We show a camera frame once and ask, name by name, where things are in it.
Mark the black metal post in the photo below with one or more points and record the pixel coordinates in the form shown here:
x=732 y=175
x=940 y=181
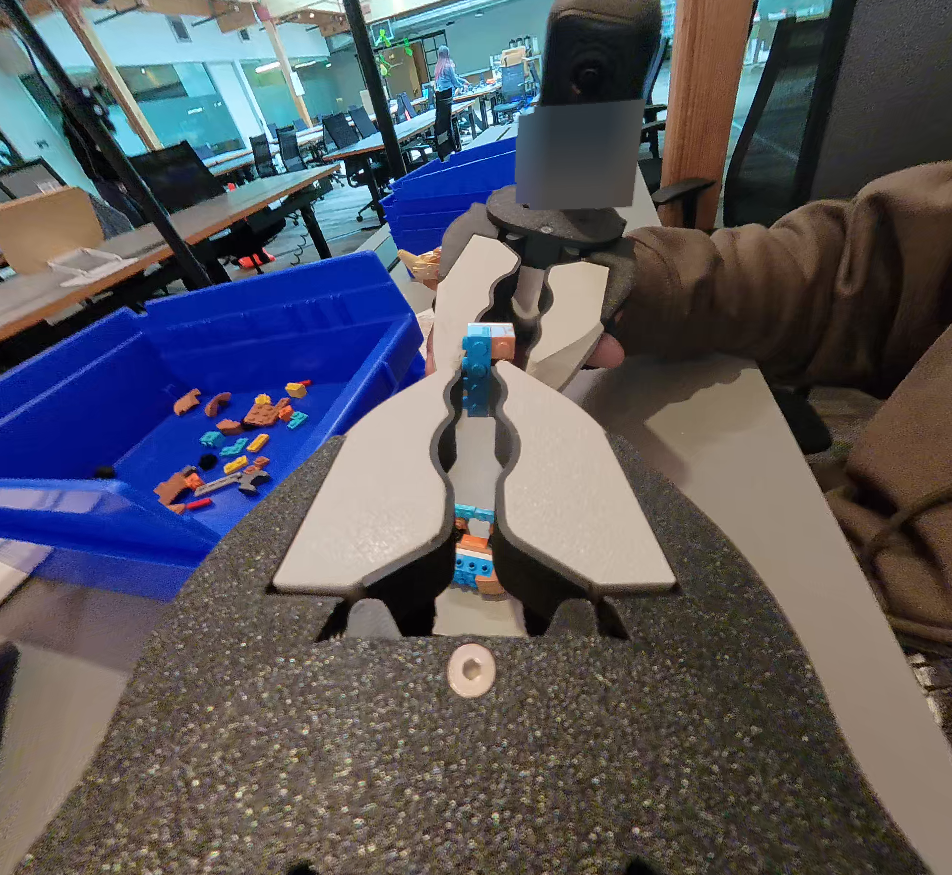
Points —
x=357 y=57

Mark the toy bricks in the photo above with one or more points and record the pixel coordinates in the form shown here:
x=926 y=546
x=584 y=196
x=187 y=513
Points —
x=238 y=444

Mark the blue orange toy brick assembly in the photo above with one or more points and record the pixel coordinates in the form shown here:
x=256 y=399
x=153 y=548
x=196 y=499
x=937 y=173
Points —
x=473 y=555

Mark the person's right hand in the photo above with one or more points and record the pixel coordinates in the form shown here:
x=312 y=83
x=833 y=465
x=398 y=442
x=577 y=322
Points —
x=607 y=351

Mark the brown toy brick model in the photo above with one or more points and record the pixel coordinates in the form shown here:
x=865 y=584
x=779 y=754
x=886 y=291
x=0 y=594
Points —
x=424 y=268

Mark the blue plastic bin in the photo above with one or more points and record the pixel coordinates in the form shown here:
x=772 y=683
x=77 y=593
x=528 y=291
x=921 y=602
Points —
x=446 y=198
x=149 y=369

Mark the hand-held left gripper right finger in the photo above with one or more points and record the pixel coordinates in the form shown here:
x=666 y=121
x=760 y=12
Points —
x=580 y=511

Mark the black light stand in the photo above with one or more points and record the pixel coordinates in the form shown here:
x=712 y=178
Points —
x=104 y=131

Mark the wooden pillar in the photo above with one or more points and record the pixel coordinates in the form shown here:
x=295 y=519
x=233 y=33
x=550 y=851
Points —
x=711 y=57

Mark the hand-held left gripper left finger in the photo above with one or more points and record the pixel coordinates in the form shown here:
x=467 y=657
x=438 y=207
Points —
x=372 y=511

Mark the black mesh office chair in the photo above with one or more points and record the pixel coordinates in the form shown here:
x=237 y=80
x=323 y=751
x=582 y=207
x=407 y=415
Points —
x=863 y=72

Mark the person's right forearm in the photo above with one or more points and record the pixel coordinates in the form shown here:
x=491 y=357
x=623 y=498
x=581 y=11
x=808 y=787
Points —
x=789 y=280

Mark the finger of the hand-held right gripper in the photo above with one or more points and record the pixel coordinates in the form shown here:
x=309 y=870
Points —
x=473 y=287
x=573 y=317

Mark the small multicoloured toy brick block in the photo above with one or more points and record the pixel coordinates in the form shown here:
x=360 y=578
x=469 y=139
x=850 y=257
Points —
x=491 y=343

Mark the long wooden office table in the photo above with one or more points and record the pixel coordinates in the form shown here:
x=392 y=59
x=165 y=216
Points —
x=402 y=131
x=149 y=243

